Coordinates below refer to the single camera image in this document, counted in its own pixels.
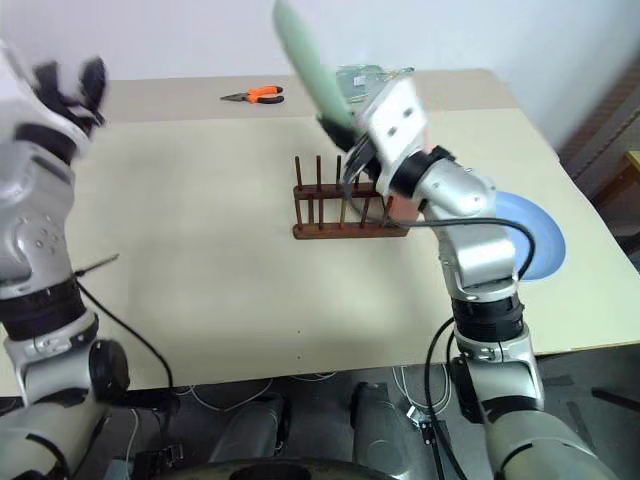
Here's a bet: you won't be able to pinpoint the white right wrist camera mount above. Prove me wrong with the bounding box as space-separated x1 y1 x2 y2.
358 77 432 195

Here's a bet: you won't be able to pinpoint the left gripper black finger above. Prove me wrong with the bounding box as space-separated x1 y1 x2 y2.
79 55 109 119
33 61 64 102

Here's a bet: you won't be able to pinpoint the wooden dish rack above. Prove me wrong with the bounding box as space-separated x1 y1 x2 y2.
291 154 412 242

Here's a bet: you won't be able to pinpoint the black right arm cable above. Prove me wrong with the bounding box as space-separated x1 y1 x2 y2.
383 216 538 480

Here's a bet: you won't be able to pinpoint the blue plate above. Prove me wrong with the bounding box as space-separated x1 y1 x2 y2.
492 190 568 284

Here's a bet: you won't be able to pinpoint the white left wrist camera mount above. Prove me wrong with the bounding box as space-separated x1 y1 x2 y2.
0 39 96 147

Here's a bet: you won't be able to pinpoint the green plate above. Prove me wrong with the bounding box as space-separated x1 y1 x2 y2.
271 0 354 132

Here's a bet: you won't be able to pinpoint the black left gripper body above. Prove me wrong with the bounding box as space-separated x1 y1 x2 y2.
42 92 107 137

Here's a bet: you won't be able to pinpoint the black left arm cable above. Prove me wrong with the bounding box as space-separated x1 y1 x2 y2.
73 253 175 397

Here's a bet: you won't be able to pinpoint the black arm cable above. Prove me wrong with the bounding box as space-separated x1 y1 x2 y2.
73 253 175 397
383 216 538 480

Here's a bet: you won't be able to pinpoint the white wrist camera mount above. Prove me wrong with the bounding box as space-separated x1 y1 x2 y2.
0 39 96 147
358 77 432 195

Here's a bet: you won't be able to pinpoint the white floor cable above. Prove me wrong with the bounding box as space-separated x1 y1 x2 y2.
188 377 275 414
391 365 452 417

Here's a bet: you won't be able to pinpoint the orange-handled pliers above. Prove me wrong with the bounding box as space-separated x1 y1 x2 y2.
219 85 286 107

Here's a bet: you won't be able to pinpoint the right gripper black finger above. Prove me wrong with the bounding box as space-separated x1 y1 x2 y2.
315 115 362 152

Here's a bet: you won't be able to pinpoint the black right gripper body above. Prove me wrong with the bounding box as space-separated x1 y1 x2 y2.
340 131 387 199

